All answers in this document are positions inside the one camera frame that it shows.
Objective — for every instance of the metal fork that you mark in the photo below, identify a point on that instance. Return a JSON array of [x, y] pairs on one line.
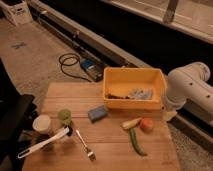
[[90, 153]]

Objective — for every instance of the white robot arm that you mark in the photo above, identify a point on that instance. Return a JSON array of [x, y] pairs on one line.
[[184, 83]]

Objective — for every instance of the dark item in bin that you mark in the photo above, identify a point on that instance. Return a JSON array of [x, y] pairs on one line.
[[111, 96]]

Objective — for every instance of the yellow plastic bin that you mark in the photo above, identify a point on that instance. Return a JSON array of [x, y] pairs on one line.
[[121, 81]]

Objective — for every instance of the blue black device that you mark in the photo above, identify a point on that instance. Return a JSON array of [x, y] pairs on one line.
[[91, 69]]

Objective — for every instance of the blue sponge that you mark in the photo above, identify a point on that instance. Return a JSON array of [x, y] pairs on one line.
[[97, 113]]

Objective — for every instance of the grey cloth in bin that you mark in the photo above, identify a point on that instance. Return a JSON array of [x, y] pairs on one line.
[[140, 94]]

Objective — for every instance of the yellow-green toy vegetable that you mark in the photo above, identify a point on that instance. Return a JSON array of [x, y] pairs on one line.
[[130, 124]]

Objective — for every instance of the green chili pepper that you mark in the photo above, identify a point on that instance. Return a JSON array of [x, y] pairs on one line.
[[134, 143]]

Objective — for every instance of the orange toy fruit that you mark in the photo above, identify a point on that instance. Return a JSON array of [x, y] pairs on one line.
[[146, 124]]

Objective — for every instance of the white plastic spatula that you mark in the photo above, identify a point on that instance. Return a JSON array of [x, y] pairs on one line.
[[38, 146]]

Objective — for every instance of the black chair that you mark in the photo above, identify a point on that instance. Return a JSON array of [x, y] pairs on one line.
[[15, 111]]

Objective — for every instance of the white cardboard box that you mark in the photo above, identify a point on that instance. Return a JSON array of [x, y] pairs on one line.
[[17, 14]]

